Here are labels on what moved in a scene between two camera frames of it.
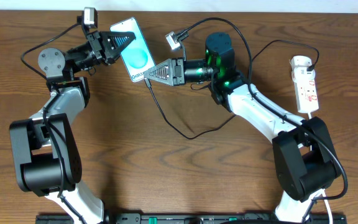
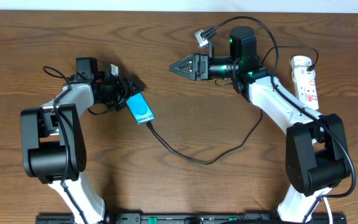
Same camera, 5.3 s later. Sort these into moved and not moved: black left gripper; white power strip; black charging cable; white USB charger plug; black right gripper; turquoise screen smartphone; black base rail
Moved: turquoise screen smartphone; black right gripper; black charging cable; black left gripper
Not moved: white power strip; white USB charger plug; black base rail
